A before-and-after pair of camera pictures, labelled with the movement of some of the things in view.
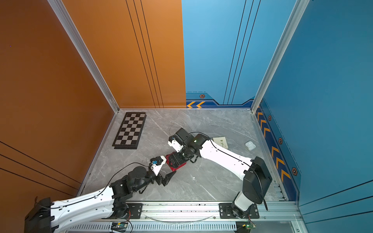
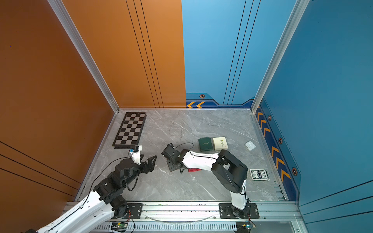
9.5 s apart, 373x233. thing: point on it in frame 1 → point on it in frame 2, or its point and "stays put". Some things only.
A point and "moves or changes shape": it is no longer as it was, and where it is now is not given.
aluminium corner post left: (62, 14) stays put
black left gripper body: (150, 178) → (137, 170)
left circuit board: (118, 226) stays put
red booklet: (167, 162) moves or changes shape
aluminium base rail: (203, 216) stays put
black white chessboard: (130, 131) stays put
